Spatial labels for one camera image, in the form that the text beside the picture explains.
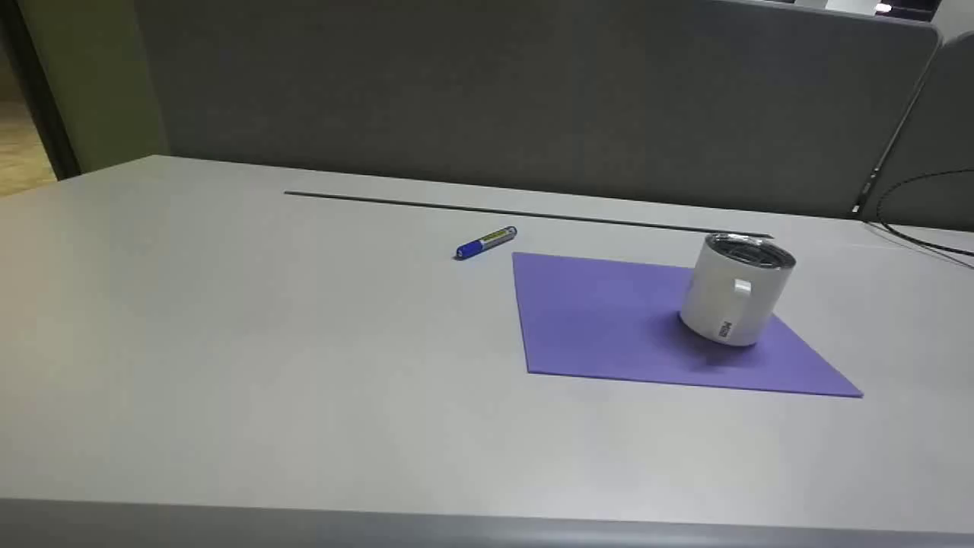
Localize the white mug with lid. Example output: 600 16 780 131
679 230 796 347

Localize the blue marker pen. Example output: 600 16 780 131
453 224 516 261

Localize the purple mat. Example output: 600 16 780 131
511 253 860 400

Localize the black cable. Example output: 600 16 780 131
848 165 974 257

